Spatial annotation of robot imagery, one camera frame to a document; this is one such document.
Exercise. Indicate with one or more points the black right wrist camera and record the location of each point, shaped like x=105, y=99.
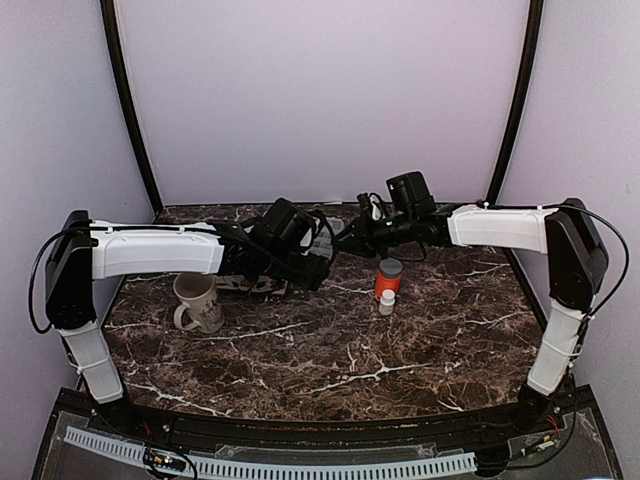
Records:
x=410, y=195

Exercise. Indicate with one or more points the white slotted cable duct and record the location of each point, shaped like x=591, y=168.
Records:
x=234, y=462

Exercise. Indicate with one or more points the small white pill bottle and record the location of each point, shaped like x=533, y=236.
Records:
x=387, y=302

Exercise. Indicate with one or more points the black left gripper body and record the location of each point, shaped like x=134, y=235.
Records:
x=280, y=265

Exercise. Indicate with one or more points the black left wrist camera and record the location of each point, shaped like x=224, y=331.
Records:
x=287, y=226

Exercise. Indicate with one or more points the clear plastic pill organizer box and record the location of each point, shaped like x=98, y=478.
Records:
x=322, y=244

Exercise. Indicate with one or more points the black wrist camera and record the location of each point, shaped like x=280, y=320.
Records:
x=287, y=226
x=410, y=195

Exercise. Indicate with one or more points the black left frame post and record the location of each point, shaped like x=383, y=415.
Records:
x=126, y=101

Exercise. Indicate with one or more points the square floral ceramic plate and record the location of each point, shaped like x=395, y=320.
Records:
x=262, y=286

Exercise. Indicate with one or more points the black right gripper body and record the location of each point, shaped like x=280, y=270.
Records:
x=378, y=238

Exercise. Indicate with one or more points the black frame post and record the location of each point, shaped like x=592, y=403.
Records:
x=520, y=93
x=126, y=101

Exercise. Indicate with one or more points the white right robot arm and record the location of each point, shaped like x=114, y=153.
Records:
x=565, y=234

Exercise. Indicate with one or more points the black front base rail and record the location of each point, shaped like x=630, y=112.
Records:
x=201, y=432

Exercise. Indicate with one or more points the beige printed ceramic mug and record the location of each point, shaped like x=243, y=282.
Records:
x=199, y=307

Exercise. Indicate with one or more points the orange bottle with grey lid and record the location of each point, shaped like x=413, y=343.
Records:
x=388, y=277

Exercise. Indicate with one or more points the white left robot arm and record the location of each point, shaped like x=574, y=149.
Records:
x=84, y=251

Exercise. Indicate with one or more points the black right frame post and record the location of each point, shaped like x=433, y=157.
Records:
x=520, y=93

